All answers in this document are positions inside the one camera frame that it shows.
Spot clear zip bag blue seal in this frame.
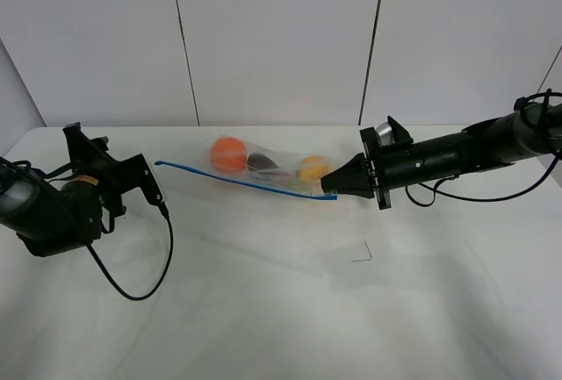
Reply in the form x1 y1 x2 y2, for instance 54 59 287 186
155 136 337 201

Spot yellow pear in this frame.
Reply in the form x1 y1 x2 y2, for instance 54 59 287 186
296 155 331 182

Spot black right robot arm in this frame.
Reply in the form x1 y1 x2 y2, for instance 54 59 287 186
321 103 561 210

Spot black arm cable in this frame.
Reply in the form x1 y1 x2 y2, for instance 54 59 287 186
0 155 175 302
404 89 562 208

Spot purple eggplant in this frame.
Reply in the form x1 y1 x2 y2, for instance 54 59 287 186
247 152 290 177

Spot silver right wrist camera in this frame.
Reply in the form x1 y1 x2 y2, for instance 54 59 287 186
375 116 414 147

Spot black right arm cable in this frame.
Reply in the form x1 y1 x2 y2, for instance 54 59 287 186
404 89 562 208

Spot orange fruit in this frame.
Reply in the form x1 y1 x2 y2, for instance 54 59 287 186
209 137 247 174

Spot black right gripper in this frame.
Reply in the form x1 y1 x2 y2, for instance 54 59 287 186
321 127 422 210

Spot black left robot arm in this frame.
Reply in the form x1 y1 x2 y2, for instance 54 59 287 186
1 122 164 257

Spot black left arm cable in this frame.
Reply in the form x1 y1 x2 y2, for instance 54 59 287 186
0 155 175 302

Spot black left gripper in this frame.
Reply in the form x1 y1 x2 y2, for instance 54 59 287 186
61 122 149 233

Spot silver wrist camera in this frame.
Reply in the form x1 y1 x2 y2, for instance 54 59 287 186
132 154 166 206
375 116 414 147

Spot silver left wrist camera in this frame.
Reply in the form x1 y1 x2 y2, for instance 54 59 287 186
132 154 166 206

